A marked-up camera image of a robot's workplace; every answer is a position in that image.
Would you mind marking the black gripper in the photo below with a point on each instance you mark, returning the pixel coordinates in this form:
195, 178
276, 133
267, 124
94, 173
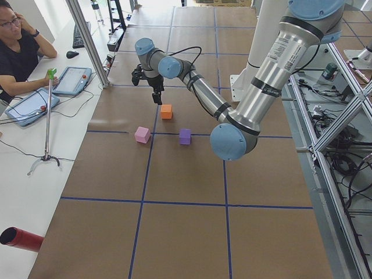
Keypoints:
154, 83

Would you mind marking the blue teach pendant near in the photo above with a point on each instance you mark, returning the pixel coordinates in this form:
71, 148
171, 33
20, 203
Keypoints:
29, 109

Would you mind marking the person in black shirt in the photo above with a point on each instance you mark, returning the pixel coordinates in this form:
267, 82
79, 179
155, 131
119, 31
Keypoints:
21, 47

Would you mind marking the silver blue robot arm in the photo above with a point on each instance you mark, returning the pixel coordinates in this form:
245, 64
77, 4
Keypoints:
304, 24

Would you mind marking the purple foam cube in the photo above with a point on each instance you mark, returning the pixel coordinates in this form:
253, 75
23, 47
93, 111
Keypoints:
185, 136

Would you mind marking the blue teach pendant far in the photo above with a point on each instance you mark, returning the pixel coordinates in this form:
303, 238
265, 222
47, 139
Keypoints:
72, 81

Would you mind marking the green power supply box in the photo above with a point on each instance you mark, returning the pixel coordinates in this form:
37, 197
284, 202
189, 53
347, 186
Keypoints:
329, 71

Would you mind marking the aluminium frame post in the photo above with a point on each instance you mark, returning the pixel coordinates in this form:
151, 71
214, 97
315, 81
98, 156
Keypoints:
78, 17

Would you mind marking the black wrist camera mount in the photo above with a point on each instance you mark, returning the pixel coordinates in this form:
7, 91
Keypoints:
137, 75

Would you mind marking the metal reacher grabber tool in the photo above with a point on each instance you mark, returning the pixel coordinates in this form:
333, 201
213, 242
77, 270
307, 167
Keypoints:
47, 156

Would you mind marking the red cylinder tube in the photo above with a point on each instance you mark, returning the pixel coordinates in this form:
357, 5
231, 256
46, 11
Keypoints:
18, 238

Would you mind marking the pink foam cube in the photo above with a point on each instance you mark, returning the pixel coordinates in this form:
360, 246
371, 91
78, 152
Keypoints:
142, 134

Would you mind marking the black computer mouse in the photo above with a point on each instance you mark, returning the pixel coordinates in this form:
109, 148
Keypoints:
71, 54

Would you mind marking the orange foam cube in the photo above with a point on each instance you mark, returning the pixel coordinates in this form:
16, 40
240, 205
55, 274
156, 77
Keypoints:
166, 111

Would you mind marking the blue teach pendant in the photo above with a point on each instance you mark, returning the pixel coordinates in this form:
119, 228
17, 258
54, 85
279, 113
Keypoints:
72, 81
29, 109

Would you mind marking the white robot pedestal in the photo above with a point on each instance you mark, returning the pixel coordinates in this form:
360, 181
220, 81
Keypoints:
266, 32

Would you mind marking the black keyboard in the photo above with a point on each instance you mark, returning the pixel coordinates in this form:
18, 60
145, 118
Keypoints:
78, 41

